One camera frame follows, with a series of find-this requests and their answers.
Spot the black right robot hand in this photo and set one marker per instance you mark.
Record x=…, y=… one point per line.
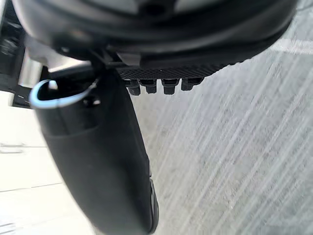
x=97, y=151

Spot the silver robot body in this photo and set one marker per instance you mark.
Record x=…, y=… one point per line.
x=31, y=69

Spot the white base cabinet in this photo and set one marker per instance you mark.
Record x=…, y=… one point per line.
x=19, y=171

